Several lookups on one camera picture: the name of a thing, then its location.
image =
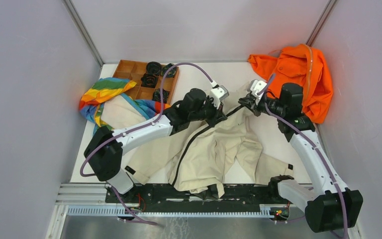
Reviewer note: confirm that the aluminium frame rail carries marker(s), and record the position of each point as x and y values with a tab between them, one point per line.
98	199

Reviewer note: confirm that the black rolled sock far left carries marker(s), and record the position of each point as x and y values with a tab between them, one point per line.
154	68

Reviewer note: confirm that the black rolled sock far right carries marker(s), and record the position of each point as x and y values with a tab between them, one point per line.
168	71

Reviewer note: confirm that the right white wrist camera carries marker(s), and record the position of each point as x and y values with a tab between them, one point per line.
257	88

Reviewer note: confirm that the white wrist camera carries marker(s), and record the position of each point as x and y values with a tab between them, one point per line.
218	93
257	88

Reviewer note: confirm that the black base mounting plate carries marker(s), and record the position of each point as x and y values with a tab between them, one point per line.
237	198

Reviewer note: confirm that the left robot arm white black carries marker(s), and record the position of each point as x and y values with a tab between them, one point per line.
107	147

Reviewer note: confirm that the beige zip jacket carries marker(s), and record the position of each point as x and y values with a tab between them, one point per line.
199	159

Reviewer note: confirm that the orange jacket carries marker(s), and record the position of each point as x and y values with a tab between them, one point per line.
302	65

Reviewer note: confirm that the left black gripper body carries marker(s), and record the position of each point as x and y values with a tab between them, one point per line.
207	109

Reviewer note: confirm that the black rolled sock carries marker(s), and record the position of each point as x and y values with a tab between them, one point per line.
154	68
149	80
160	95
168	71

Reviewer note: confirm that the black rolled sock middle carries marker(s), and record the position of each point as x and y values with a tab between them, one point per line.
149	80

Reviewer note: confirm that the brown wooden compartment tray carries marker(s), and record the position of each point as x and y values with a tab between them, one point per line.
134	70

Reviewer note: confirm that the rainbow striped garment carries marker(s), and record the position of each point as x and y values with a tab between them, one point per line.
106	104

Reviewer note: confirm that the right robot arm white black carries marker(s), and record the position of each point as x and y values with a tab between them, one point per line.
331	205

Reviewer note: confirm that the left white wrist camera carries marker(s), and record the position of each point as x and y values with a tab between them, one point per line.
218	93

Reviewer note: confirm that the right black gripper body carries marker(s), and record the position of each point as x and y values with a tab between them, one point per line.
261	106

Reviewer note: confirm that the black rolled sock near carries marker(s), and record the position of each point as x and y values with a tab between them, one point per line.
160	95

